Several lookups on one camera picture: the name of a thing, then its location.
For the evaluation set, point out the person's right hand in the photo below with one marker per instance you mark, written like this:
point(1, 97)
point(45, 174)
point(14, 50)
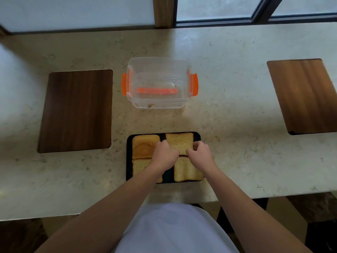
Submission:
point(201, 156)

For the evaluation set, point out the person's left hand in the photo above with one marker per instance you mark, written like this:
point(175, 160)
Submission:
point(164, 156)

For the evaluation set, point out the person's right fingers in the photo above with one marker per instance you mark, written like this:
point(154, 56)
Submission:
point(197, 145)

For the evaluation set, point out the person's left fingers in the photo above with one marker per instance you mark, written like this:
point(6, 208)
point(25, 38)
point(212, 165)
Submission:
point(161, 145)

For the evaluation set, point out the pale toasted bread slice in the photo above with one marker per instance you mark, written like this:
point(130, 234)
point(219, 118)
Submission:
point(179, 142)
point(139, 165)
point(185, 172)

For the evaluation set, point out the person's right forearm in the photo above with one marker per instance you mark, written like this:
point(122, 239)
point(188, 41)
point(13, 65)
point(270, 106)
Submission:
point(244, 208)

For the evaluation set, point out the person's left forearm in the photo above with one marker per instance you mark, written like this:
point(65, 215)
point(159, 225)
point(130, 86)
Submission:
point(118, 205)

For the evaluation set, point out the golden crusty bread slice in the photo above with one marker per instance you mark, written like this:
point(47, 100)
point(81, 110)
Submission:
point(143, 147)

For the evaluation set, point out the black rectangular tray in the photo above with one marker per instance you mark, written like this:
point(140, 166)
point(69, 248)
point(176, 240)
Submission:
point(168, 177)

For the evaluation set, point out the clear container with orange clips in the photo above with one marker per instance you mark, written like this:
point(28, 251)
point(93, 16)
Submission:
point(158, 81)

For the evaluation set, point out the person's white garment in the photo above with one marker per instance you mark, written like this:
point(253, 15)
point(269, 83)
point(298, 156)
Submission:
point(173, 229)

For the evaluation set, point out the dark wooden board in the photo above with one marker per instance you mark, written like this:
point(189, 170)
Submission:
point(76, 110)

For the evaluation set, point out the light brown wooden board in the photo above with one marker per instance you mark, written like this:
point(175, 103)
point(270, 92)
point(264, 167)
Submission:
point(305, 97)

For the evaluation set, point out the wooden post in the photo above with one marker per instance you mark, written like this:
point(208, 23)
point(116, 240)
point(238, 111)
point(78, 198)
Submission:
point(163, 11)

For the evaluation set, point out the dark window frame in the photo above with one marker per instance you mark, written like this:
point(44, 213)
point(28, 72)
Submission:
point(259, 17)

